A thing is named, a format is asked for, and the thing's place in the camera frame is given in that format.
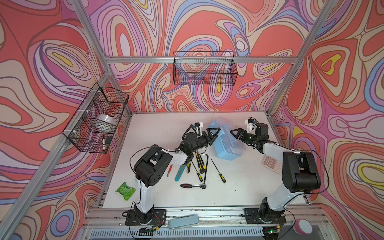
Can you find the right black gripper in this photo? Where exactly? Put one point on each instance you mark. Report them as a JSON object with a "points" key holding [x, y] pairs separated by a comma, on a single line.
{"points": [[239, 131]]}

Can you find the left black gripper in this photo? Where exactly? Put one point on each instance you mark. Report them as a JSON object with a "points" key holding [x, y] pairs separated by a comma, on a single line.
{"points": [[206, 138]]}

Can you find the blue plastic tool box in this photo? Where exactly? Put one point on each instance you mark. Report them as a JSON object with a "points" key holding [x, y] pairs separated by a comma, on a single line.
{"points": [[226, 146]]}

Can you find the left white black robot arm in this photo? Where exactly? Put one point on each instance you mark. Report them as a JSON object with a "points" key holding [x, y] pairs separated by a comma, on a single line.
{"points": [[150, 168]]}

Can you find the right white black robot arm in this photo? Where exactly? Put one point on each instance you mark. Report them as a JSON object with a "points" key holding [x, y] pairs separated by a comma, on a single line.
{"points": [[300, 174]]}

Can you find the large black hex key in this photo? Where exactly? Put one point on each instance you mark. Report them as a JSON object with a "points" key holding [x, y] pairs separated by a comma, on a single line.
{"points": [[206, 165]]}

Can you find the yellow black utility knife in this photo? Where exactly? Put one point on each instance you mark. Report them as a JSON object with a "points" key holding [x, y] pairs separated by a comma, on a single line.
{"points": [[201, 164]]}

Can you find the yellow black screwdriver right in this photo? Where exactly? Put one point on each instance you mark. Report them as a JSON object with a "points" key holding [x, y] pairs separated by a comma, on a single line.
{"points": [[219, 172]]}

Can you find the pink calculator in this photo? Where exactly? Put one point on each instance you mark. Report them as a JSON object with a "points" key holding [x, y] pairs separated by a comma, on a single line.
{"points": [[272, 164]]}

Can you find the teal utility knife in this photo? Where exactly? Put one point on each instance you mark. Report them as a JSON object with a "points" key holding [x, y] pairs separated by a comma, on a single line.
{"points": [[180, 172]]}

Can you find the black ratchet wrench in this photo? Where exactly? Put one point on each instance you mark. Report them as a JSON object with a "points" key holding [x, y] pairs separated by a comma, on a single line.
{"points": [[189, 186]]}

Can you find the grey blue foot pedal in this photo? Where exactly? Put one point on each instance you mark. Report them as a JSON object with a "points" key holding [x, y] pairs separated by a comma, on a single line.
{"points": [[183, 222]]}

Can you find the silver tape roll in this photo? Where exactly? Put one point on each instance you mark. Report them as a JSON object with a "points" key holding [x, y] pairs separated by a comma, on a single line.
{"points": [[107, 119]]}

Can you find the green packet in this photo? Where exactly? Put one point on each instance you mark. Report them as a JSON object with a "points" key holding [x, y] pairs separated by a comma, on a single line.
{"points": [[126, 191]]}

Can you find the red handled hex key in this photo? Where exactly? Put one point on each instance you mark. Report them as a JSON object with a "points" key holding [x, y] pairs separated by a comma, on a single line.
{"points": [[169, 171]]}

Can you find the back black wire basket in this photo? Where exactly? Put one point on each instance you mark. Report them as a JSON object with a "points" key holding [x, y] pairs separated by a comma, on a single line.
{"points": [[204, 68]]}

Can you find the black wire basket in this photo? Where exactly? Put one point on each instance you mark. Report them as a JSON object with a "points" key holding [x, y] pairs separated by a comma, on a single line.
{"points": [[204, 68], [85, 132]]}

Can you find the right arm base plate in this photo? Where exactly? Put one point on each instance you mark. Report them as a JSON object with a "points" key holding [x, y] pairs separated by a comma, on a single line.
{"points": [[264, 216]]}

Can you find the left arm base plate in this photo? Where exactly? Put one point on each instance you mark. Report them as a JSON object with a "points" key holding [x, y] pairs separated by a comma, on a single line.
{"points": [[155, 217]]}

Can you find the left black wire basket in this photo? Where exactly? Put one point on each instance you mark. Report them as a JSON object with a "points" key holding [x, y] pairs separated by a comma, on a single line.
{"points": [[85, 132]]}

